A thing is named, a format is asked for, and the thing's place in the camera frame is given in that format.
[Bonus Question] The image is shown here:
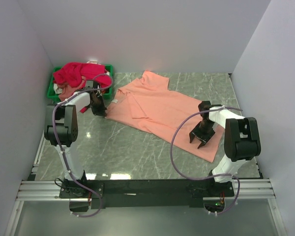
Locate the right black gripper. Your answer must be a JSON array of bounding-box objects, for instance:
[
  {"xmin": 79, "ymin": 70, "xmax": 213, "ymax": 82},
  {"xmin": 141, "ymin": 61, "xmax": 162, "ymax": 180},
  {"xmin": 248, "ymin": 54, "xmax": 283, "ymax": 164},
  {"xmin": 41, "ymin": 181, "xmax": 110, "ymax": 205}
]
[{"xmin": 189, "ymin": 120, "xmax": 216, "ymax": 148}]

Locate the salmon pink t shirt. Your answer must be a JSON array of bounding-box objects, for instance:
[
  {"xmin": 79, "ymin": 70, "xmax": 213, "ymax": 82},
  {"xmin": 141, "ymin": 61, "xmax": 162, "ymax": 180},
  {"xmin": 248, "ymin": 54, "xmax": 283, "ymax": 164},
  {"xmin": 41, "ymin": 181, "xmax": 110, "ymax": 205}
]
[{"xmin": 106, "ymin": 71, "xmax": 224, "ymax": 162}]

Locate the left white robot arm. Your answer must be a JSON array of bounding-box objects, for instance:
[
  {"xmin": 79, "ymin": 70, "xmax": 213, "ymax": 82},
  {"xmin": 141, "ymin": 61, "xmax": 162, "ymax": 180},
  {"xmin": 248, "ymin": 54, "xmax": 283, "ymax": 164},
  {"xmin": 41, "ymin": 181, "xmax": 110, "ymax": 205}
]
[{"xmin": 44, "ymin": 80, "xmax": 106, "ymax": 198}]

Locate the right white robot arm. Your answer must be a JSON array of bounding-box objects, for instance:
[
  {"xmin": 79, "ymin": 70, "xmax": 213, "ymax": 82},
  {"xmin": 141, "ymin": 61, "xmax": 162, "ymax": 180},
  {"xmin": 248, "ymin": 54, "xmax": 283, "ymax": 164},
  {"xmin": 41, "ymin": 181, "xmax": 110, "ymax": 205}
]
[{"xmin": 189, "ymin": 101, "xmax": 261, "ymax": 196}]

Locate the green plastic bin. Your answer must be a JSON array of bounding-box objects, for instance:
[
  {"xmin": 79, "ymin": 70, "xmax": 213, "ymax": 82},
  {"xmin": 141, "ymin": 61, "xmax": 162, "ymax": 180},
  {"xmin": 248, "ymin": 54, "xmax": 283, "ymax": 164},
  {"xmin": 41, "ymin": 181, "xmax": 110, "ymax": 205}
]
[{"xmin": 47, "ymin": 64, "xmax": 114, "ymax": 102}]

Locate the dusty pink garment in bin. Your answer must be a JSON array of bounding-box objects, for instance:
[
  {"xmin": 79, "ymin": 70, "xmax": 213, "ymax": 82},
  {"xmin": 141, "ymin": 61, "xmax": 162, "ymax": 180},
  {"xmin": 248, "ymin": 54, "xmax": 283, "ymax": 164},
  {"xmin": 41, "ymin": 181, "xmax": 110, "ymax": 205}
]
[{"xmin": 58, "ymin": 82, "xmax": 85, "ymax": 101}]

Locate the magenta red t shirt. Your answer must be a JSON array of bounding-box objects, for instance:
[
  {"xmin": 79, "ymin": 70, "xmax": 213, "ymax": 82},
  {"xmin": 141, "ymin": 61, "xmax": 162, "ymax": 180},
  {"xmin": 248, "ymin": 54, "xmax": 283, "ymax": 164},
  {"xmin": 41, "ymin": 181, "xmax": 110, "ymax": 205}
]
[{"xmin": 53, "ymin": 62, "xmax": 113, "ymax": 112}]

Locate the white garment in bin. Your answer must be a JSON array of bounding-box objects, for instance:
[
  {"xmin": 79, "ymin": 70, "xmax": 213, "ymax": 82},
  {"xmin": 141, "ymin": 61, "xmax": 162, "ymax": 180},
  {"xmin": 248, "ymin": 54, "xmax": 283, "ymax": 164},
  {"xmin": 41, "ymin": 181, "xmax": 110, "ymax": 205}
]
[{"xmin": 53, "ymin": 84, "xmax": 62, "ymax": 95}]

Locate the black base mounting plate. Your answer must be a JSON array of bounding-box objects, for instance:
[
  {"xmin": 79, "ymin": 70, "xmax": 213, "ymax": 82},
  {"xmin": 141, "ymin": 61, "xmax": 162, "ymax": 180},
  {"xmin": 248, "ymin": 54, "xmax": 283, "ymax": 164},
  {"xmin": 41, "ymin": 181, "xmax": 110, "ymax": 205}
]
[{"xmin": 59, "ymin": 179, "xmax": 235, "ymax": 209}]

